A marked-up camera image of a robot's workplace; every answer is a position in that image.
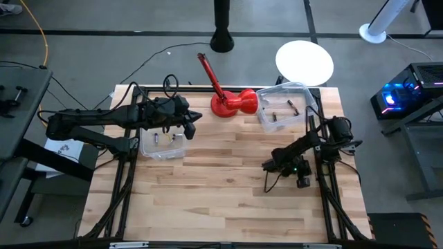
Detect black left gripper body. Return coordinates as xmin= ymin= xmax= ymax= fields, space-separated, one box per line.
xmin=145 ymin=95 xmax=190 ymax=133

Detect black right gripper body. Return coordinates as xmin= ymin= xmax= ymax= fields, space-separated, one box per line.
xmin=273 ymin=155 xmax=312 ymax=181

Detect red desk lamp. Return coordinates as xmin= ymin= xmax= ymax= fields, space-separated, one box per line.
xmin=197 ymin=52 xmax=260 ymax=119

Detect clear plastic container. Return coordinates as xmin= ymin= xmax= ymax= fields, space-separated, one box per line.
xmin=139 ymin=126 xmax=188 ymax=161
xmin=255 ymin=82 xmax=319 ymax=133

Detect black pole stand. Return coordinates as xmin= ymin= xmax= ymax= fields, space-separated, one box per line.
xmin=209 ymin=0 xmax=235 ymax=54

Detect white round disc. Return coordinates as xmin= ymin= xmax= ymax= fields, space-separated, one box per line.
xmin=275 ymin=39 xmax=335 ymax=87

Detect white paper sheet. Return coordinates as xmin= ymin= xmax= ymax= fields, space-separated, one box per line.
xmin=35 ymin=138 xmax=86 ymax=179

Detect black box hazard stripes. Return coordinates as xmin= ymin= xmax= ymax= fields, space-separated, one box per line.
xmin=366 ymin=212 xmax=439 ymax=249

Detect black metal desk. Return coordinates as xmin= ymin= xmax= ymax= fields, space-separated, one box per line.
xmin=380 ymin=98 xmax=443 ymax=202

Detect black computer with lights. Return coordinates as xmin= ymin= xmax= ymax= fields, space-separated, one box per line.
xmin=370 ymin=61 xmax=443 ymax=121

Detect grey side table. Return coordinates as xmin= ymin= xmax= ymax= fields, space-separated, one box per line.
xmin=0 ymin=67 xmax=95 ymax=228

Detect black clamp tool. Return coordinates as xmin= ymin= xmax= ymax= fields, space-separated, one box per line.
xmin=0 ymin=85 xmax=28 ymax=119

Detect white tower fan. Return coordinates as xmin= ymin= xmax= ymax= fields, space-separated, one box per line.
xmin=358 ymin=0 xmax=413 ymax=44

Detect person's foot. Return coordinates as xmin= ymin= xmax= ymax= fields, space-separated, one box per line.
xmin=0 ymin=2 xmax=24 ymax=17

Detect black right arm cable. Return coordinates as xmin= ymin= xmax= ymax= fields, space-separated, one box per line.
xmin=263 ymin=170 xmax=283 ymax=194

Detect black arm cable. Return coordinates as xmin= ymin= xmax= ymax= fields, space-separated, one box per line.
xmin=37 ymin=73 xmax=179 ymax=120
xmin=263 ymin=170 xmax=283 ymax=194

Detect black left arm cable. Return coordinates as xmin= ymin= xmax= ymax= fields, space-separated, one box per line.
xmin=37 ymin=73 xmax=179 ymax=120

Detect black aluminium table frame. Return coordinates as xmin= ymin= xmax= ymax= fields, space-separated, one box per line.
xmin=78 ymin=84 xmax=373 ymax=243

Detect black floor cable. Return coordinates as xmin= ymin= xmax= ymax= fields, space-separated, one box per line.
xmin=0 ymin=60 xmax=91 ymax=111
xmin=92 ymin=41 xmax=211 ymax=109

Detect silver metal bracket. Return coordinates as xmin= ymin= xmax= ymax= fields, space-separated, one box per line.
xmin=302 ymin=243 xmax=343 ymax=249
xmin=109 ymin=241 xmax=150 ymax=249

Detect yellow power cable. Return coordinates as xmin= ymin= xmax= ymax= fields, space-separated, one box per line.
xmin=19 ymin=0 xmax=49 ymax=118

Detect white floor cable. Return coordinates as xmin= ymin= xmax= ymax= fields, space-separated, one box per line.
xmin=386 ymin=33 xmax=434 ymax=62

